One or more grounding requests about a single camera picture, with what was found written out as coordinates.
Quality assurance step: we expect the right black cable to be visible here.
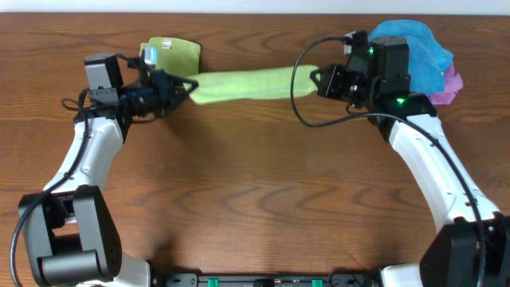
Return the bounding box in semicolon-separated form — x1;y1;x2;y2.
289;36;487;287

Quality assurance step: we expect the purple cloth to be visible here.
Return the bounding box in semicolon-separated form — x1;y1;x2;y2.
429;64;464;105

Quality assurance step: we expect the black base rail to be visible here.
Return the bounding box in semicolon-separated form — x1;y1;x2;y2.
151;273;382;287

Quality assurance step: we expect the green microfiber cloth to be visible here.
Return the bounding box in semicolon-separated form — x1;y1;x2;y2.
190;65;318;104

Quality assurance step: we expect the left black cable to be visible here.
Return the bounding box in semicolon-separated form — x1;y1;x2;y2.
9;55;160;287

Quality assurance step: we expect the blue cloth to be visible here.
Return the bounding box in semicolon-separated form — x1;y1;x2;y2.
368;19;454;96

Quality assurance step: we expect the folded green cloth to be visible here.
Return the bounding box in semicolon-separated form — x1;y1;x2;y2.
140;37;201;77

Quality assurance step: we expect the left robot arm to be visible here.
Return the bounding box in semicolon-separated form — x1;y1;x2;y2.
10;53;198;286

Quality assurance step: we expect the black cable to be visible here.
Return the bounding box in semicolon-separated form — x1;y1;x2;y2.
9;55;160;287
289;36;487;287

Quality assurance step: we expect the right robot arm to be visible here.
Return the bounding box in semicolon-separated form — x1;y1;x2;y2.
310;31;509;286

